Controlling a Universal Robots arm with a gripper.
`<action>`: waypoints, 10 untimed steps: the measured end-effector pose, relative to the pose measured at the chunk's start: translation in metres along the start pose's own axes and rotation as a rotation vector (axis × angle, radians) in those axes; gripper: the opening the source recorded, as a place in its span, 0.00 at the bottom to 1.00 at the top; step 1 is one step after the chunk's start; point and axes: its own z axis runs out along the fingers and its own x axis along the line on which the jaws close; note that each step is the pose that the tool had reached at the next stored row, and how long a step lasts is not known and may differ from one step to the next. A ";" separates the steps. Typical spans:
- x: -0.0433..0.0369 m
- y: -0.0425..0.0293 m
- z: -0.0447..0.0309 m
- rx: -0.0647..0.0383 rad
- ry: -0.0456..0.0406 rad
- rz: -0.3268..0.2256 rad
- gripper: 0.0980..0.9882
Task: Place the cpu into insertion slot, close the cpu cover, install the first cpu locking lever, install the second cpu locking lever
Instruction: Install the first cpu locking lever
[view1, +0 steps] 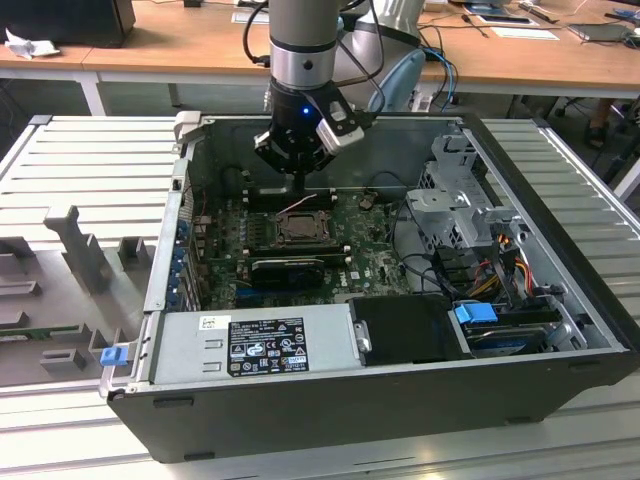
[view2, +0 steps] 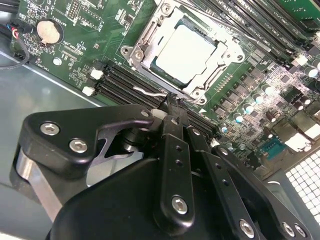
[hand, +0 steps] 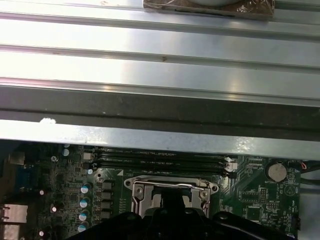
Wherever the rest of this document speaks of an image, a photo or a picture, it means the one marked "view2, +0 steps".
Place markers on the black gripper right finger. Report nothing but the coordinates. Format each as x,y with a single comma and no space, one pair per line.
225,180

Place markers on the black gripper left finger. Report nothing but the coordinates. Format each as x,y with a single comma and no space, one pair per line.
87,120

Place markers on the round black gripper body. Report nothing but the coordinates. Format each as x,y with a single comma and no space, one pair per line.
112,207

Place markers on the metal socket cover frame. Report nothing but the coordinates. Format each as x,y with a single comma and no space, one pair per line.
158,37

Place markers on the CPU with silver top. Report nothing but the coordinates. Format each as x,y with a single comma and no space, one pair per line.
185,47

